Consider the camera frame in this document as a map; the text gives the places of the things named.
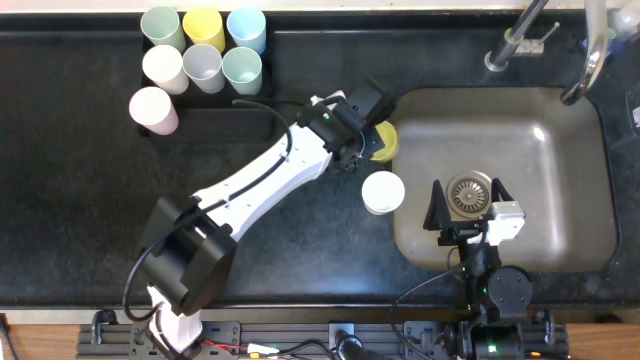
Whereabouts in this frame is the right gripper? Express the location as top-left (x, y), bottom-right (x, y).
top-left (423, 177), bottom-right (514, 247)

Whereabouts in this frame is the yellow cup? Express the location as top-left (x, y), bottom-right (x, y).
top-left (367, 119), bottom-right (400, 165)
top-left (181, 5), bottom-right (227, 54)

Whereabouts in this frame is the white cup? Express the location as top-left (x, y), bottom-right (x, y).
top-left (360, 170), bottom-right (407, 217)
top-left (141, 44), bottom-right (191, 96)

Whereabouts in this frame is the steel sink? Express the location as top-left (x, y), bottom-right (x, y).
top-left (391, 86), bottom-right (622, 274)

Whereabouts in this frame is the steel tap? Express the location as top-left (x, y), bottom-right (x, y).
top-left (482, 0), bottom-right (612, 107)

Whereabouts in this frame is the black tray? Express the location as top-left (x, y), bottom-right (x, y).
top-left (137, 28), bottom-right (276, 140)

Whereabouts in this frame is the green cup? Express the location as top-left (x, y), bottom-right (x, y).
top-left (221, 46), bottom-right (264, 97)
top-left (139, 5), bottom-right (187, 53)

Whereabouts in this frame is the blue cup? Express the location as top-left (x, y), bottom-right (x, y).
top-left (225, 6), bottom-right (268, 56)

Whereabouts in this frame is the grey cup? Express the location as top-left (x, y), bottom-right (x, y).
top-left (181, 43), bottom-right (227, 95)

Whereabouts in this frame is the pink cup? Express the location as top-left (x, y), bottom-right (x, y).
top-left (128, 85), bottom-right (180, 137)

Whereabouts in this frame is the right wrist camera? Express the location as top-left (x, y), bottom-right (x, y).
top-left (467, 200), bottom-right (527, 247)

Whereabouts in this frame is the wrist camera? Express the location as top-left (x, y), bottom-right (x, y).
top-left (467, 200), bottom-right (527, 247)
top-left (309, 89), bottom-right (347, 109)

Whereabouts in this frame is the black cable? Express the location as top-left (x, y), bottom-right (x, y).
top-left (122, 98), bottom-right (301, 324)
top-left (388, 227), bottom-right (490, 360)

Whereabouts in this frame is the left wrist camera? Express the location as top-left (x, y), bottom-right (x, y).
top-left (309, 89), bottom-right (347, 109)

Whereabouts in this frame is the mounting rail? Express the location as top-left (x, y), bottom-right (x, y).
top-left (77, 308), bottom-right (571, 360)

